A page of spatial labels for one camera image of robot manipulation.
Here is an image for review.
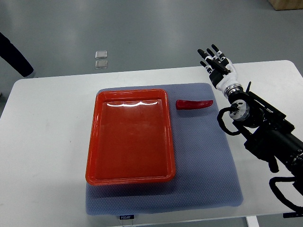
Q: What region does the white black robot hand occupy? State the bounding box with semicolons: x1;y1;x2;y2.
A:
197;44;243;97

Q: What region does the red pepper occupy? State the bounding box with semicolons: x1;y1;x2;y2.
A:
176;100;213;110

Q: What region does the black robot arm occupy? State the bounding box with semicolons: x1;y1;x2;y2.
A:
217;84;303;217

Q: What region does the red plastic tray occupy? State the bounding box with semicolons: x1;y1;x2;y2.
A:
85;89;176;186

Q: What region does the cardboard box corner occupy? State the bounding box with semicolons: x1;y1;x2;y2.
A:
269;0;303;11

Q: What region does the blue-grey mesh mat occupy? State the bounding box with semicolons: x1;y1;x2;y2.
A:
86;83;243;216

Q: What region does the lower metal floor plate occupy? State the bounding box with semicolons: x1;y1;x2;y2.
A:
95;60;108;69

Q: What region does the metal floor plate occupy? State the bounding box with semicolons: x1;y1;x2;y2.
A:
95;51;107;59
95;60;108;69

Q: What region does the upper metal floor plate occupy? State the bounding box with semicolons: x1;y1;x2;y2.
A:
95;51;107;59

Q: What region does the white table leg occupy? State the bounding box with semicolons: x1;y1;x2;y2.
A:
246;216;260;227

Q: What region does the black table edge label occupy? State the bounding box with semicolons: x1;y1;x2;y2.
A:
283;212;303;218

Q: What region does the black mat brand label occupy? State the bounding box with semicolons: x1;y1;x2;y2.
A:
119;215;134;220

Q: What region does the person's dark trouser leg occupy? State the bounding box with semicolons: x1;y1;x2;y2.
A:
0;33;34;78

